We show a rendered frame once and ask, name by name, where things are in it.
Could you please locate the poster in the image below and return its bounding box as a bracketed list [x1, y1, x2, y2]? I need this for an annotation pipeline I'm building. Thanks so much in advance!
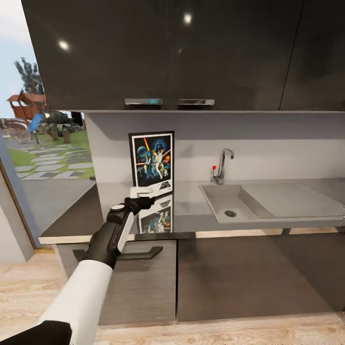
[128, 131, 175, 199]

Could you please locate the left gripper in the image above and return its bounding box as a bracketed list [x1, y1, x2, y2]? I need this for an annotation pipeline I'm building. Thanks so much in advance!
[125, 196, 155, 212]

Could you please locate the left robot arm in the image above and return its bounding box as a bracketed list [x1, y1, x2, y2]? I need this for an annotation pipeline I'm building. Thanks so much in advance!
[0, 187, 155, 345]

